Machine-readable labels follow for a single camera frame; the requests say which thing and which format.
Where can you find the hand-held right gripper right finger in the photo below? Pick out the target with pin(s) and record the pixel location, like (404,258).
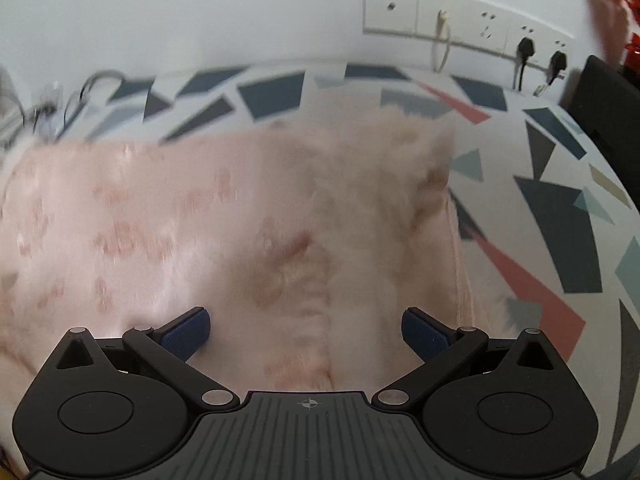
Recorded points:
(425,335)

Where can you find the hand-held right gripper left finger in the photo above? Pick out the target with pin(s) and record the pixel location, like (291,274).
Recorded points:
(182,332)

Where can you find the pink fur-trimmed garment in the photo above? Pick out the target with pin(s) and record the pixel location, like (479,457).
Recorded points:
(150,220)

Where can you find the geometric patterned table mat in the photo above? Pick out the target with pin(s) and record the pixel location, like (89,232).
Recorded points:
(550,240)

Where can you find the black flat panel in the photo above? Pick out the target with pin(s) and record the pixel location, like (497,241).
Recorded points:
(610,105)

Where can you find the black power plug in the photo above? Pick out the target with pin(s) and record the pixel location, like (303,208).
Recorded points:
(526,47)
(557,62)

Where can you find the white wall outlet panel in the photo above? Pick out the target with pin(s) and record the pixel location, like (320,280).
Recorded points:
(400,20)

